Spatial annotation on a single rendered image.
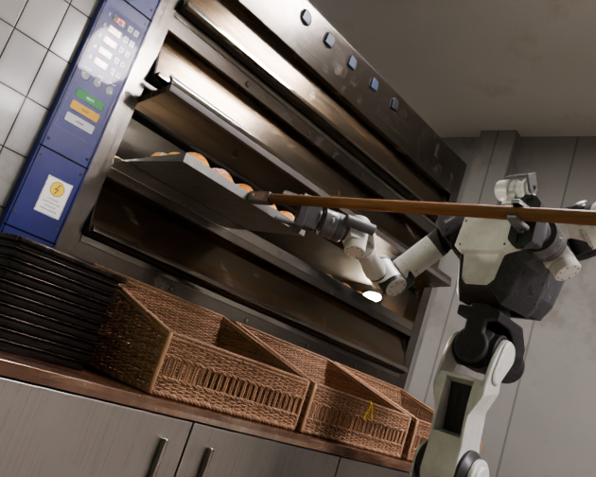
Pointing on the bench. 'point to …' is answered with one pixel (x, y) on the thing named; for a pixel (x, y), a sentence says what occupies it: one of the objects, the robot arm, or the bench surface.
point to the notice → (53, 197)
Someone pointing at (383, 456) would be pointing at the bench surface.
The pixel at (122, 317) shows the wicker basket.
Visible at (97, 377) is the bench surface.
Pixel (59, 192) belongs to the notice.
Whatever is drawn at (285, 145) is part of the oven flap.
